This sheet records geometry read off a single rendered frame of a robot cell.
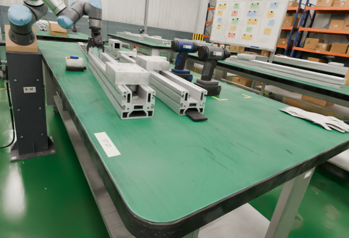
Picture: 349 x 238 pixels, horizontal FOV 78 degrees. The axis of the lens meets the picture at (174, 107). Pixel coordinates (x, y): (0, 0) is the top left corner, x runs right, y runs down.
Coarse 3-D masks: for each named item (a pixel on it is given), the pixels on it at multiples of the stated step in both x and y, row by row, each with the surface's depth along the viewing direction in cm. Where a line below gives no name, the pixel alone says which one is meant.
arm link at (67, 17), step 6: (42, 0) 112; (48, 0) 112; (54, 0) 113; (60, 0) 117; (48, 6) 114; (54, 6) 114; (60, 6) 115; (54, 12) 117; (60, 12) 116; (66, 12) 117; (72, 12) 120; (60, 18) 116; (66, 18) 117; (72, 18) 120; (78, 18) 124; (60, 24) 119; (66, 24) 118; (72, 24) 121
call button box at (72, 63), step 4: (68, 60) 108; (72, 60) 109; (76, 60) 109; (80, 60) 110; (68, 64) 108; (72, 64) 109; (76, 64) 110; (80, 64) 111; (68, 68) 109; (72, 68) 110; (76, 68) 111; (80, 68) 112; (84, 68) 115
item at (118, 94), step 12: (96, 60) 100; (108, 60) 110; (96, 72) 101; (108, 84) 76; (120, 84) 66; (108, 96) 77; (120, 96) 62; (132, 96) 66; (144, 96) 65; (120, 108) 62; (132, 108) 62; (144, 108) 64
